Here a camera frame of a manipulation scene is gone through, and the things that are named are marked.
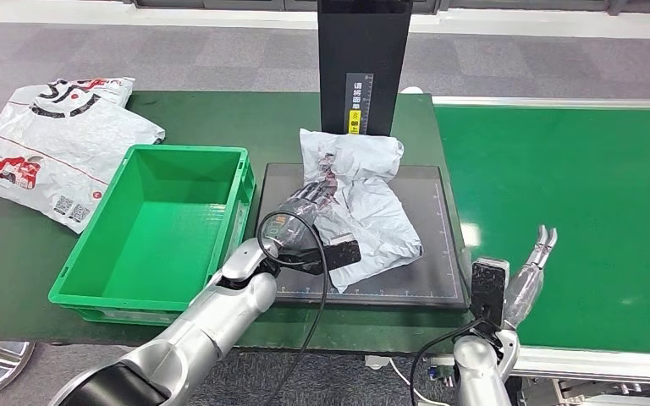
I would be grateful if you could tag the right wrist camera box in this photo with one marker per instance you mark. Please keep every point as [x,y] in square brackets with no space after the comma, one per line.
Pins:
[487,291]

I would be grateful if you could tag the black inbound scanner machine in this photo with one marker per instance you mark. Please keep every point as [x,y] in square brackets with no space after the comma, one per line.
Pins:
[426,269]

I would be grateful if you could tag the black label with yellow mark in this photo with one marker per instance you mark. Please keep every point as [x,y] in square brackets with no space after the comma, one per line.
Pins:
[360,92]

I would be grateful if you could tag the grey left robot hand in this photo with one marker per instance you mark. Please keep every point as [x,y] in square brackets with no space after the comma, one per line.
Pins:
[294,221]

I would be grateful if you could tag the white bag black face print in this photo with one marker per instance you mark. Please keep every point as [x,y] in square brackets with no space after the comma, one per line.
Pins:
[78,92]

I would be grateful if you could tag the green plastic crate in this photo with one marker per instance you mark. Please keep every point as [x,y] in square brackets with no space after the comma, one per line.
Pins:
[162,224]

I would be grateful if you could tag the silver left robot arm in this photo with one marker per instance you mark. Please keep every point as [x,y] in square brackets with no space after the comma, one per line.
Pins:
[213,330]

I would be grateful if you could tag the large white bag red print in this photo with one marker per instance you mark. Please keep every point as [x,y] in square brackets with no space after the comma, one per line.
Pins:
[67,151]

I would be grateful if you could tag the small white round object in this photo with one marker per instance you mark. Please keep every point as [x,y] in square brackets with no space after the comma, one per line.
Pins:
[412,90]

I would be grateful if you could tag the grey parcel bag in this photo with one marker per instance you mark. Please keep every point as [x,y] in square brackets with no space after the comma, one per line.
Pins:
[370,213]

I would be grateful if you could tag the green conveyor belt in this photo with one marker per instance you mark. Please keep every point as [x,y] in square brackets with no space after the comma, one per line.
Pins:
[583,196]

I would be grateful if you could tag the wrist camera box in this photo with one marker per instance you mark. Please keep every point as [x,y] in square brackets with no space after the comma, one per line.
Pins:
[487,291]
[342,255]

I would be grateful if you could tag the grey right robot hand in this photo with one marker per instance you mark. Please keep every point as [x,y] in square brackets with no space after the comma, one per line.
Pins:
[524,294]

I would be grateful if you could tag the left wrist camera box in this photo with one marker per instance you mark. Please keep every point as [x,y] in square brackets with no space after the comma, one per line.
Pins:
[342,255]

